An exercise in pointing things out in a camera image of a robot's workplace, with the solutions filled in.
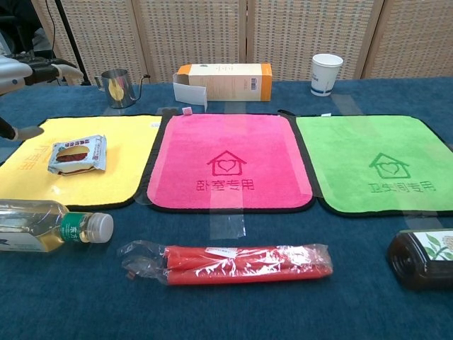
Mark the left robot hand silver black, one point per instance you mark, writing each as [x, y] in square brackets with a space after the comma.
[14, 72]

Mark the packaged snack cake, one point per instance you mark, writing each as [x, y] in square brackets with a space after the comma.
[76, 156]

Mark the yellow cloth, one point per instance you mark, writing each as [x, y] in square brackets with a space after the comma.
[120, 159]

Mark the pink cloth with house print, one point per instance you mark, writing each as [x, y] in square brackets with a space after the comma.
[226, 138]

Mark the green cloth with house print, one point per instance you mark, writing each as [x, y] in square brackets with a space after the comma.
[354, 141]

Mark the black tripod stand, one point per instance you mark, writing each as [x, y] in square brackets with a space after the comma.
[69, 35]

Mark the steel spouted pitcher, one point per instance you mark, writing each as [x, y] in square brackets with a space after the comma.
[117, 88]

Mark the clear bottle with yellow liquid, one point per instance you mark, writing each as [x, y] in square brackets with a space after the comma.
[35, 226]

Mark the wicker folding screen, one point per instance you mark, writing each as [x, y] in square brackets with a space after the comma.
[198, 32]

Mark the orange and white carton box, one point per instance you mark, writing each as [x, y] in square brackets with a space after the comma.
[233, 83]

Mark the clear tape strip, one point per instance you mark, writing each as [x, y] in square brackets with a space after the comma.
[226, 225]
[347, 104]

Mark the red sticks in plastic bag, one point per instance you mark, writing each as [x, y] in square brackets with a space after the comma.
[247, 265]

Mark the white paper cup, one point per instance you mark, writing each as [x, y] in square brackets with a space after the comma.
[325, 76]

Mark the blue felt table cover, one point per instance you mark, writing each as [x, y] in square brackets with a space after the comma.
[226, 311]

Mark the dark brown labelled bottle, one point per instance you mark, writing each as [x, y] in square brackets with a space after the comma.
[421, 269]

